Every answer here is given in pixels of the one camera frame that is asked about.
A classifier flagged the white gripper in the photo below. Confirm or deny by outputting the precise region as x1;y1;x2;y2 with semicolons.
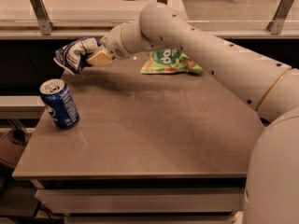
86;24;132;66

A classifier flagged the blue white chip bag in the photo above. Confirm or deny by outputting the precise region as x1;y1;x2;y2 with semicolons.
53;37;103;75

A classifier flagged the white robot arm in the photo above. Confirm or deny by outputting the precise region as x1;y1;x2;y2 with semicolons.
88;3;299;224

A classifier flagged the green chip bag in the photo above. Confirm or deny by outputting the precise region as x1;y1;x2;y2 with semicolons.
140;49;203;75

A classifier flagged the blue soda can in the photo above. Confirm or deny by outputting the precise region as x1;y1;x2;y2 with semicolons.
39;78;79;129

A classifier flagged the grey table drawer cabinet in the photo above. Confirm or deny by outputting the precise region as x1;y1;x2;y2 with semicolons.
36;185;244;217

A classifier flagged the left metal railing bracket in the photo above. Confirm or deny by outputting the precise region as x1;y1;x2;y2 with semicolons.
29;0;54;35

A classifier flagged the right metal railing bracket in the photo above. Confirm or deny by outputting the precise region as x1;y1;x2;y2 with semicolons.
266;0;295;35

